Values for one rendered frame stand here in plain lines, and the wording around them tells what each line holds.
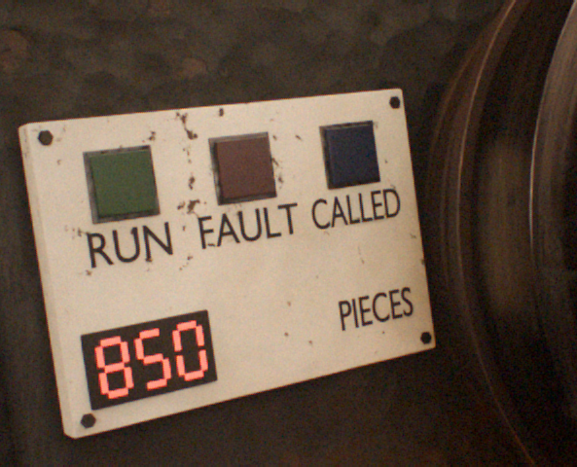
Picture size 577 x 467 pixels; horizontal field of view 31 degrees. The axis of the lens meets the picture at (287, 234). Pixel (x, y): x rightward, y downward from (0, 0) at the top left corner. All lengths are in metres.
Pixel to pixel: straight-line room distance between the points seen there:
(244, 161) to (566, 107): 0.19
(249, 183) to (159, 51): 0.10
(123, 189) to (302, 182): 0.12
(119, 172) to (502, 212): 0.23
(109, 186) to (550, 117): 0.26
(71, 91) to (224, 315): 0.16
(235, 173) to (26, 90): 0.13
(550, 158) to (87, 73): 0.27
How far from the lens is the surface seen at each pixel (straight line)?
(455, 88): 0.75
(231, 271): 0.63
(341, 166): 0.67
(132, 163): 0.60
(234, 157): 0.63
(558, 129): 0.61
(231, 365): 0.64
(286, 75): 0.69
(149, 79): 0.64
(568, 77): 0.62
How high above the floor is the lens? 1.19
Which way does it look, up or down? 3 degrees down
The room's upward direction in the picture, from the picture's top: 8 degrees counter-clockwise
